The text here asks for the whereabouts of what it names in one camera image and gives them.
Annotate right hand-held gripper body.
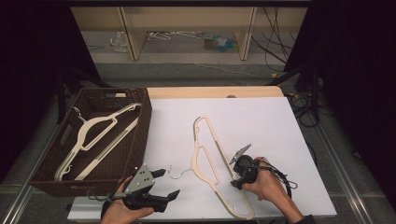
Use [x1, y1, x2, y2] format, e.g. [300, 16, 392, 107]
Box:
[229, 143, 261, 185]

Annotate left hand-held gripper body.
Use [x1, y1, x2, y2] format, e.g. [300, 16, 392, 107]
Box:
[109, 163, 170, 214]

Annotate brown woven basket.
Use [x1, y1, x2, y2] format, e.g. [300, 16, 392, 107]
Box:
[28, 87, 153, 199]

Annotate cream wooden clothes hanger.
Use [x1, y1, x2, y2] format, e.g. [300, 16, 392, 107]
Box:
[54, 103, 143, 182]
[167, 115, 256, 221]

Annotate person's right hand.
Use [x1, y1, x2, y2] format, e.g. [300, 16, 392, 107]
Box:
[242, 156, 292, 208]

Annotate person's left hand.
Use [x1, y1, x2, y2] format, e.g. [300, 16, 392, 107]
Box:
[100, 176, 156, 224]

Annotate white table sheet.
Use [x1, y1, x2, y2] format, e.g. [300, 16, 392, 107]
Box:
[66, 96, 338, 221]

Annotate light wooden table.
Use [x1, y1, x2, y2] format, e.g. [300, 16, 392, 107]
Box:
[146, 86, 285, 100]

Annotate black tripod stand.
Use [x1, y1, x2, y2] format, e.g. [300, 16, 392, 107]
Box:
[265, 61, 322, 114]

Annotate black metal stand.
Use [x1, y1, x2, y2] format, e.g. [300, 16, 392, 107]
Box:
[55, 61, 114, 125]

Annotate colourful plastic things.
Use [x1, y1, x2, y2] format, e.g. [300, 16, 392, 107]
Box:
[203, 33, 240, 53]

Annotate clear plastic bag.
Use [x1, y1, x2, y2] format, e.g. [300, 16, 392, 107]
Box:
[109, 31, 130, 53]

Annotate black curtain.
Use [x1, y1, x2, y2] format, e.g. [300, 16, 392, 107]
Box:
[0, 0, 101, 185]
[284, 0, 396, 203]

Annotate light wooden shelf unit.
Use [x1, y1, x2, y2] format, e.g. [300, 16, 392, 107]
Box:
[70, 6, 309, 62]

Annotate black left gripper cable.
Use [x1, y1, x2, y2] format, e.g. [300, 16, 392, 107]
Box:
[86, 175, 134, 218]

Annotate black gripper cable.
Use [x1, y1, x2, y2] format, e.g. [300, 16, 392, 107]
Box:
[248, 161, 299, 199]
[86, 175, 134, 218]

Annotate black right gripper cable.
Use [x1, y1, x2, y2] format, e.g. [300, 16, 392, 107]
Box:
[248, 161, 299, 199]

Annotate black floor cable bundle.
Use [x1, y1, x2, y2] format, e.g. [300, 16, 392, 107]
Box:
[285, 91, 322, 128]

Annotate aluminium rail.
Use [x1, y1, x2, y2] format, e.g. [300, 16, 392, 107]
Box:
[312, 122, 376, 224]
[0, 123, 62, 224]

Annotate white floor cable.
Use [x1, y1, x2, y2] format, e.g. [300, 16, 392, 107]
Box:
[195, 63, 273, 79]

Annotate white wire hangers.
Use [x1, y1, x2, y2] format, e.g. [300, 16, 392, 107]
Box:
[147, 31, 205, 42]

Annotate black hanging cables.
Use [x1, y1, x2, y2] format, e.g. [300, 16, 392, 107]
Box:
[250, 7, 297, 73]

